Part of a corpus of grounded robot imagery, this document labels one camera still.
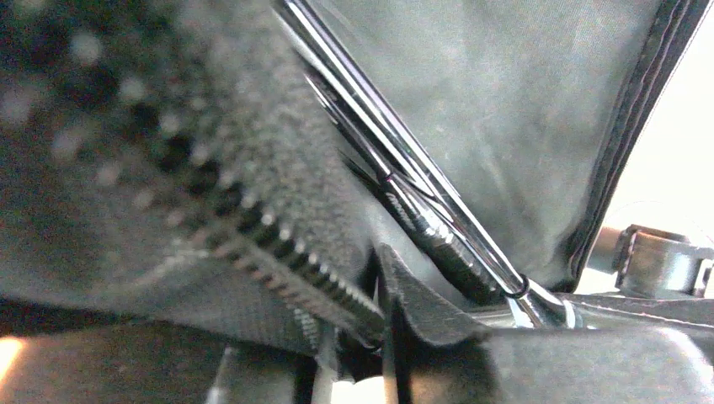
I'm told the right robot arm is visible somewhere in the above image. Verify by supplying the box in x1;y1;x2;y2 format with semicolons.
576;225;713;300

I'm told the badminton racket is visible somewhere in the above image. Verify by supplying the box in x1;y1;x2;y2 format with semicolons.
272;1;584;329
306;72;504;307

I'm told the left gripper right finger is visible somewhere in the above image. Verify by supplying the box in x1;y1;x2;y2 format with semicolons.
378;245;713;403

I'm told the black racket bag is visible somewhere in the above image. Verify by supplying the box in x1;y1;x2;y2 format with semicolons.
1;1;701;353

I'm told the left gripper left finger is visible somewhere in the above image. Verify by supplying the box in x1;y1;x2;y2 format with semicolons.
1;324;312;403

